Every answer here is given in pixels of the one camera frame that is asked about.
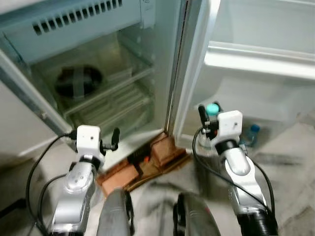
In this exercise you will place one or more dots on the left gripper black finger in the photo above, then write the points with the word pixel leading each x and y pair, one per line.
pixel 116 137

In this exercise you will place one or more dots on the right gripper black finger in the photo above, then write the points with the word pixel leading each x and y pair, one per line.
pixel 202 116
pixel 219 105

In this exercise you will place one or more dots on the clear bottle teal cap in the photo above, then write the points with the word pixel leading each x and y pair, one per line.
pixel 212 109

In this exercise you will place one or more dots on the white fridge door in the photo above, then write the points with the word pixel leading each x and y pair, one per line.
pixel 275 19

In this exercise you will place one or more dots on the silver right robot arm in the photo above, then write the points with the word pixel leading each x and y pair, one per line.
pixel 237 162

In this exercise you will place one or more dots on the black fridge foot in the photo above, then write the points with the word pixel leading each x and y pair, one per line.
pixel 139 158

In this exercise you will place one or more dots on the clear fridge shelf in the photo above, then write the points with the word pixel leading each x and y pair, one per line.
pixel 125 81

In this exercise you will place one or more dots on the white fridge body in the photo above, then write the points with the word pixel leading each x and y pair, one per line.
pixel 165 49

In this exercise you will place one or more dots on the ribbed clear crisper cover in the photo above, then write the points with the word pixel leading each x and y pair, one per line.
pixel 115 108

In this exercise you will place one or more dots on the orange brick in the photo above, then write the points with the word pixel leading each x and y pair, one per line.
pixel 115 179
pixel 167 150

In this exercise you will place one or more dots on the clear bottle blue cap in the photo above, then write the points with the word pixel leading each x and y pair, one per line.
pixel 252 133

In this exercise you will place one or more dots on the black pot with grey tape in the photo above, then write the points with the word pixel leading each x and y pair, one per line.
pixel 78 82

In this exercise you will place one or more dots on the grey left robot leg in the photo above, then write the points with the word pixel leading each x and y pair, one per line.
pixel 115 216

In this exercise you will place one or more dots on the grey robot leg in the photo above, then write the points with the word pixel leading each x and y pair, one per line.
pixel 115 216
pixel 197 219

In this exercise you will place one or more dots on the grey right robot leg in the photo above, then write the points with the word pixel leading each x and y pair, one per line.
pixel 197 219

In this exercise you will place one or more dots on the light blue freezer flap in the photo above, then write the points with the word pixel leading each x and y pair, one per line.
pixel 74 38

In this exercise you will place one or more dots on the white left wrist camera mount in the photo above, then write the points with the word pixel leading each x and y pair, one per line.
pixel 88 138

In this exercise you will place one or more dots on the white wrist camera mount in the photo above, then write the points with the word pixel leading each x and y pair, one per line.
pixel 88 138
pixel 230 123

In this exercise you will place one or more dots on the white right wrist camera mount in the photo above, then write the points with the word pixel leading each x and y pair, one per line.
pixel 230 123

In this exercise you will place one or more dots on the white door shelf rail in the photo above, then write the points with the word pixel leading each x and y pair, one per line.
pixel 261 60

